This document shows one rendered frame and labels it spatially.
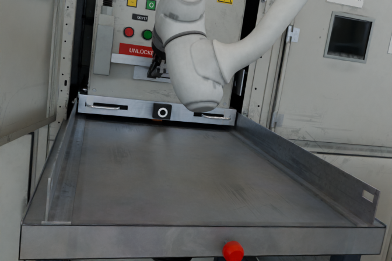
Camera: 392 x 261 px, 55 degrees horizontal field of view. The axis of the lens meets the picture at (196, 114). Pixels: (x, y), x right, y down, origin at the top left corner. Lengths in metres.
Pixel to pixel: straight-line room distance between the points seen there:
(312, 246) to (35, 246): 0.45
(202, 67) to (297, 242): 0.38
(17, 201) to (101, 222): 0.74
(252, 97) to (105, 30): 0.54
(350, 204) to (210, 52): 0.41
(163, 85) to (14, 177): 0.54
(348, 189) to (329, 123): 0.68
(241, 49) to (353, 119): 0.80
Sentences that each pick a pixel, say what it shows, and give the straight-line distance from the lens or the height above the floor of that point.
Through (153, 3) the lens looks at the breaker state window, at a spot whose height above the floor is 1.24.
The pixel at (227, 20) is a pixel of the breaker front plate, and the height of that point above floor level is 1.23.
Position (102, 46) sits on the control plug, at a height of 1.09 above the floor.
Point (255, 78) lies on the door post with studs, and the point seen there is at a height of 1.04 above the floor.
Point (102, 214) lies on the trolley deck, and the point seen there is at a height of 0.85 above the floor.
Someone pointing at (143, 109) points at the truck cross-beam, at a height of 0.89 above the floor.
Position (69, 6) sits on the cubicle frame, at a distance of 1.21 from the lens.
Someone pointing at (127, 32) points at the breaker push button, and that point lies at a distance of 1.24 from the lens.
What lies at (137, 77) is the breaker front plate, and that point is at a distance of 1.26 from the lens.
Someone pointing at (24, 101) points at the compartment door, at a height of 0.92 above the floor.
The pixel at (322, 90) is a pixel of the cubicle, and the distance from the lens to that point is 1.43.
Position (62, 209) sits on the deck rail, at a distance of 0.62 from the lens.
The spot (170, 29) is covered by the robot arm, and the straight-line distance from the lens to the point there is 0.85.
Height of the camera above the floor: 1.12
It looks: 10 degrees down
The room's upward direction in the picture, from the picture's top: 8 degrees clockwise
